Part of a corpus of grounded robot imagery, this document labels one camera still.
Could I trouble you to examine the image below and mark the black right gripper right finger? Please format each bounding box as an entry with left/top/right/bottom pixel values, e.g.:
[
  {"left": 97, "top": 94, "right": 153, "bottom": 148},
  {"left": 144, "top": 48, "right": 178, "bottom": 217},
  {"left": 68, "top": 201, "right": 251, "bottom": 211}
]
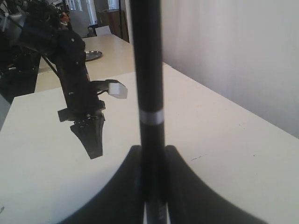
[{"left": 164, "top": 145, "right": 265, "bottom": 224}]

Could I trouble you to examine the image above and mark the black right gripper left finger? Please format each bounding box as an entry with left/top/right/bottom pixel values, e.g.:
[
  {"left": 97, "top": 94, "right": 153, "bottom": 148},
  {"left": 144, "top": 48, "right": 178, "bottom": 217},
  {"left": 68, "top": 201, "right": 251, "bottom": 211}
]
[{"left": 62, "top": 146, "right": 144, "bottom": 224}]

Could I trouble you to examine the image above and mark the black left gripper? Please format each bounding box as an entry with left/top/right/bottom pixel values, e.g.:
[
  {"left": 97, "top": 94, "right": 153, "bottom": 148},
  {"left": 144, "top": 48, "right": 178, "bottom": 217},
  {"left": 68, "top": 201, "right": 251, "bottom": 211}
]
[{"left": 57, "top": 78, "right": 107, "bottom": 159}]

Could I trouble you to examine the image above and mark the black paintbrush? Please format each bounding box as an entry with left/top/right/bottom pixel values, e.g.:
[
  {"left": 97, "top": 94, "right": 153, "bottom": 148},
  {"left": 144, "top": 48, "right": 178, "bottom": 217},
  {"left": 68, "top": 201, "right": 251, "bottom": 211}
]
[{"left": 130, "top": 0, "right": 167, "bottom": 224}]

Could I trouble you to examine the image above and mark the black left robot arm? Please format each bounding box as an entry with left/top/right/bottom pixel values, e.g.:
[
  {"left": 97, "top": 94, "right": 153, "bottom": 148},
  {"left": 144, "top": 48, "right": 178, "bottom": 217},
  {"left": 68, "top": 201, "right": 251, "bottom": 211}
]
[{"left": 0, "top": 0, "right": 109, "bottom": 159}]

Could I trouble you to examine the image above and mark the round metal tray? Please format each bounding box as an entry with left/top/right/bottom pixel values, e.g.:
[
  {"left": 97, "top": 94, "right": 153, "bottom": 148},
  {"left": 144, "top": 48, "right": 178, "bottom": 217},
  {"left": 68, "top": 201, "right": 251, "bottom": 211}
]
[{"left": 85, "top": 50, "right": 103, "bottom": 62}]

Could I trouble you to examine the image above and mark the beige background table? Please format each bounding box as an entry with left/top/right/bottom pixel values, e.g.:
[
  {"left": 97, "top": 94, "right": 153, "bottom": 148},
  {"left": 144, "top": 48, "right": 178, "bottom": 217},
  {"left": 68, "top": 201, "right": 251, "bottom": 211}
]
[{"left": 35, "top": 35, "right": 135, "bottom": 92}]

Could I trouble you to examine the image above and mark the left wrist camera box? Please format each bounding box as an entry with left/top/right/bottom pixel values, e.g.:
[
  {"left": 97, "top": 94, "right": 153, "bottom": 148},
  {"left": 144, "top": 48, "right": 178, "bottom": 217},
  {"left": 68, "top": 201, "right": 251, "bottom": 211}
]
[{"left": 106, "top": 79, "right": 128, "bottom": 99}]

